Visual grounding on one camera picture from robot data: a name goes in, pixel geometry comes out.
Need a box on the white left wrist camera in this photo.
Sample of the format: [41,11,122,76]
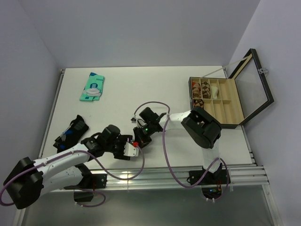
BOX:
[124,142,139,157]

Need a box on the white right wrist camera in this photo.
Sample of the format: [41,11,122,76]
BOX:
[131,114,137,123]

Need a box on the black blue sock pair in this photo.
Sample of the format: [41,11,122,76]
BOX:
[53,115,89,153]

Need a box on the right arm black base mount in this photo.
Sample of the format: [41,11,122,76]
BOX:
[186,169,231,199]

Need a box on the black compartment box with lid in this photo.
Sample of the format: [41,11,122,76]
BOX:
[188,48,274,129]

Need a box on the brown checkered rolled sock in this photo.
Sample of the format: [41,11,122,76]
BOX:
[201,81,211,99]

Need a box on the aluminium frame rail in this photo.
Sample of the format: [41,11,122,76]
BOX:
[41,166,269,194]

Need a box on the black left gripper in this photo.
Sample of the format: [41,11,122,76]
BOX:
[105,135,132,159]

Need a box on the teal patterned sock pair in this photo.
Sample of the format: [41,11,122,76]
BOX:
[79,73,105,101]

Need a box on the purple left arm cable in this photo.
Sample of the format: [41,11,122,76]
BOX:
[0,140,145,208]

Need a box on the orange brown rolled sock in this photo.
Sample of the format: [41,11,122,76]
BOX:
[192,82,201,98]

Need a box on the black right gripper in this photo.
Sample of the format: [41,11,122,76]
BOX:
[134,122,155,150]

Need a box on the cream yellow sock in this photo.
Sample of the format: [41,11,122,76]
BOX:
[211,86,219,99]

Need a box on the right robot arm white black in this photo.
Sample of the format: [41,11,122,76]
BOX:
[133,106,222,184]

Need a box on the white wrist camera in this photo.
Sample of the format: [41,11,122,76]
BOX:
[124,142,139,157]
[131,114,137,123]

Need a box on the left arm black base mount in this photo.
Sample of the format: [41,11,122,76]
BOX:
[73,174,107,203]

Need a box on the dark checkered rolled sock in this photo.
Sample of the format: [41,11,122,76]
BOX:
[193,99,205,108]

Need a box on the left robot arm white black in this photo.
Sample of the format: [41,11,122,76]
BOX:
[1,125,133,210]

